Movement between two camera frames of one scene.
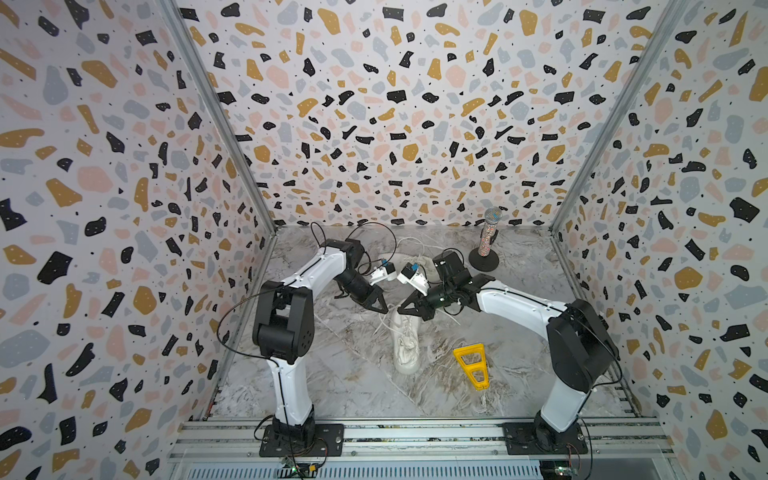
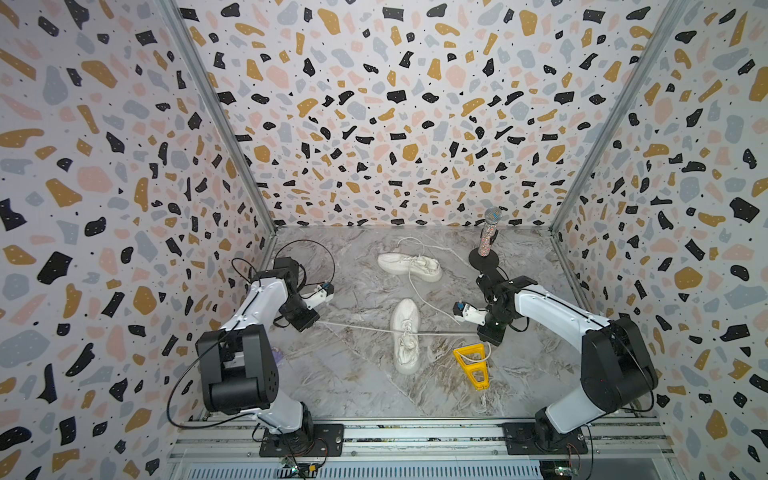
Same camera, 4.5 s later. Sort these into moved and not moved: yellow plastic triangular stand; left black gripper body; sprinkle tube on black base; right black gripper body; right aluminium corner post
Moved: right black gripper body; left black gripper body
Not moved: yellow plastic triangular stand; right aluminium corner post; sprinkle tube on black base
